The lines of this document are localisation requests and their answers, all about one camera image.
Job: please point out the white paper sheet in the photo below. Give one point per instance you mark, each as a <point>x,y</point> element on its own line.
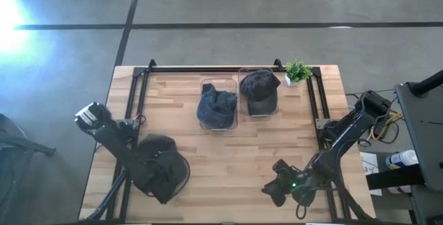
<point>370,169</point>

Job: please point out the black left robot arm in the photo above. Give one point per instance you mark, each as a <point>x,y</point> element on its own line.
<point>114,145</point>

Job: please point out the white and blue spray can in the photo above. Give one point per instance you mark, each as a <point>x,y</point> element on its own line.
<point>401,159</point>

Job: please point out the black aluminium table frame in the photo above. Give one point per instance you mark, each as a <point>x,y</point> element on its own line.
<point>214,69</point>

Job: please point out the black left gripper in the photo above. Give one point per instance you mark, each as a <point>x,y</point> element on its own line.
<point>161,164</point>

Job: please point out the dark grey cap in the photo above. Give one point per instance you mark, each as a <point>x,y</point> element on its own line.
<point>259,90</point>

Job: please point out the blue denim cap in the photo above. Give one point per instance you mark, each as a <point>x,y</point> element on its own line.
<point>217,107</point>

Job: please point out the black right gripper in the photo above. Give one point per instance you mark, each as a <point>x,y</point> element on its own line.
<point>299,178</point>

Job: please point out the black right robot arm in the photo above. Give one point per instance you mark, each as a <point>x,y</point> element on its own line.
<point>346,135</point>

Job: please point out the green plant in white pot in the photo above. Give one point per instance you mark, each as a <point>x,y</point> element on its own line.
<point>297,71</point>

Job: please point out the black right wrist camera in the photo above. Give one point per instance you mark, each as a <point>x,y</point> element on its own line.
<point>304,196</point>

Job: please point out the black cap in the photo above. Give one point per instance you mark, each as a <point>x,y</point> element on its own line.
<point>173,169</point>

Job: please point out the black pole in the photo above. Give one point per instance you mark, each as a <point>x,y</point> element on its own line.
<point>427,83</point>

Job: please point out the clear plastic bin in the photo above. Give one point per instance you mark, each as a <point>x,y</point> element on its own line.
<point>207,127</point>
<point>243,76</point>

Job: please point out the grey laptop case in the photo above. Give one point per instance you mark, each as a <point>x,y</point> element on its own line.
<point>424,131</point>

